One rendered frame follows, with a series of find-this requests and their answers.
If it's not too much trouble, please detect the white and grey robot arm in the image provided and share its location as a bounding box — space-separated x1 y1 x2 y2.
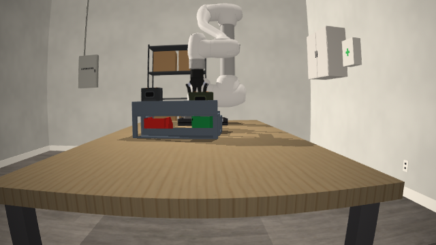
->
188 3 246 108

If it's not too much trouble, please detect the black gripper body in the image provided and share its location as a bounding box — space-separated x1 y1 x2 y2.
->
189 69 204 88

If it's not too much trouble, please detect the red bin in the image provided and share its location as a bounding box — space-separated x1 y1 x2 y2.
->
144 117 173 129

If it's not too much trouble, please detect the green bin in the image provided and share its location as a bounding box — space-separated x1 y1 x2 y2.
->
191 116 213 128

